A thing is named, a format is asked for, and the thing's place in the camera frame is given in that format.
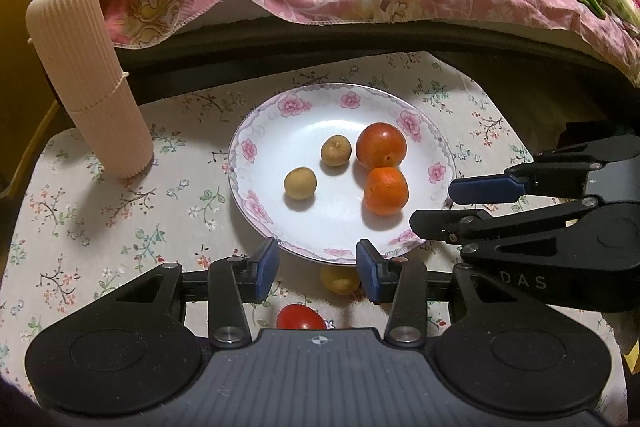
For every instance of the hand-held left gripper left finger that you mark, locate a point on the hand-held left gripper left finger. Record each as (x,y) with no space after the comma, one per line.
(267,269)

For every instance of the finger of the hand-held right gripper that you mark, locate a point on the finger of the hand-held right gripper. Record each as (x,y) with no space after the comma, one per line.
(480,189)
(440,224)

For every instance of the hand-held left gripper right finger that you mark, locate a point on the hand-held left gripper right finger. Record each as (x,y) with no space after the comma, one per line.
(367,272)

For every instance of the yellowish longan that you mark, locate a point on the yellowish longan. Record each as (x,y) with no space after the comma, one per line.
(340,282)

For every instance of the red cherry tomato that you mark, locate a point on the red cherry tomato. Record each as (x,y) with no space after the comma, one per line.
(300,318)

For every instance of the orange mandarin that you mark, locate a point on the orange mandarin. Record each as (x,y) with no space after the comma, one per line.
(385,190)

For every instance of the white floral plate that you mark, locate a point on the white floral plate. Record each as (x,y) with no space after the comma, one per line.
(290,142)

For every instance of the brown longan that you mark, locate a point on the brown longan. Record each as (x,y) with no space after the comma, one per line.
(335,150)
(300,187)

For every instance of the red tomato on plate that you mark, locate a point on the red tomato on plate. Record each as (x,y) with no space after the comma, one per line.
(381,146)

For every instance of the floral tablecloth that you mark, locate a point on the floral tablecloth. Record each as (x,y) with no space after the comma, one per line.
(165,217)

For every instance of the pink ribbed cylinder container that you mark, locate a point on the pink ribbed cylinder container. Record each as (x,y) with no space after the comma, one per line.
(85,72)

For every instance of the dark bed frame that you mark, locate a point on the dark bed frame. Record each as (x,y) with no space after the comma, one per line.
(350,39)

